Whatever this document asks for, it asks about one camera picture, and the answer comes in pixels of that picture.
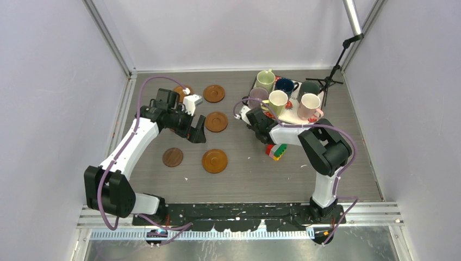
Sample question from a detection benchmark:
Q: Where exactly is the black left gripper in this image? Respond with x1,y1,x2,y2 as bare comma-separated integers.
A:
168,105,205,144

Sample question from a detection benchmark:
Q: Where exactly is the cream mug yellow handle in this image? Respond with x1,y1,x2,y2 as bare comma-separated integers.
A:
263,90,289,117

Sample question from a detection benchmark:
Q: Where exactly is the multicolour toy brick block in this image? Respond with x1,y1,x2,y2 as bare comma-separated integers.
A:
265,144,287,161

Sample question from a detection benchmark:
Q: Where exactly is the cream tray with black rim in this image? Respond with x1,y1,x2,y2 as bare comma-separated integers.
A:
242,76,325,125

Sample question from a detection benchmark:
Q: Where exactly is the dark brown wooden coaster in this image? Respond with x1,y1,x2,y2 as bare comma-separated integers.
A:
162,147,184,167

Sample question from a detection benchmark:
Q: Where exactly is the lilac mug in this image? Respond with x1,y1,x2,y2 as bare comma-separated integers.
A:
247,87,269,109

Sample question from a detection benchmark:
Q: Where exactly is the light green mug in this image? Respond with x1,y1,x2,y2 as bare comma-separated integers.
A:
255,69,276,92

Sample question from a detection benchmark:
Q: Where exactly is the pink mug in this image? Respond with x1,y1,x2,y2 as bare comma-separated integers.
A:
297,94,324,122

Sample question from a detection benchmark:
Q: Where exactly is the dark green mug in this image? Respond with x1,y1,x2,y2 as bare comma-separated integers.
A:
297,80,321,100

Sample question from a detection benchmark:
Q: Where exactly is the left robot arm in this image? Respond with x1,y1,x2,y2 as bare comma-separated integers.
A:
84,89,206,225

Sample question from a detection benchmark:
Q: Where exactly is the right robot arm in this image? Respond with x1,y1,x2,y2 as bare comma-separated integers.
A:
239,106,353,223

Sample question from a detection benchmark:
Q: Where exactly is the dark blue mug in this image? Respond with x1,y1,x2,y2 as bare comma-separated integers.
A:
274,78,300,98

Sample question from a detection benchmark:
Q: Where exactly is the silver pole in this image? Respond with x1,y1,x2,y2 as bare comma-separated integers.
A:
342,0,363,36

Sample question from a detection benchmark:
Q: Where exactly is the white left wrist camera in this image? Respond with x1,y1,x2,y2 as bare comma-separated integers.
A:
183,94,203,116

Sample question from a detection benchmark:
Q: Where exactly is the black camera tripod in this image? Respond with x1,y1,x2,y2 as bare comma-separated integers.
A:
305,33,365,107

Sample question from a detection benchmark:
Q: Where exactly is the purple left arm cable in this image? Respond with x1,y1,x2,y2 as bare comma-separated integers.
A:
97,76,192,247

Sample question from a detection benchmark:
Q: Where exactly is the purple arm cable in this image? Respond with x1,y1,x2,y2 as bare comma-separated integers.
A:
97,76,192,247
233,99,359,247

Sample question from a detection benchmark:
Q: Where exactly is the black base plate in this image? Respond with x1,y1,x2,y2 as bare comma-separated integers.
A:
133,203,345,232

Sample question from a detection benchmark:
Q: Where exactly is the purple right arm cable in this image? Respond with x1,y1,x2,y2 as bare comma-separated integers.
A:
233,99,359,247

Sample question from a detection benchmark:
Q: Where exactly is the aluminium front rail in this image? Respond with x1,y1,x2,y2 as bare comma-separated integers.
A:
77,202,404,243

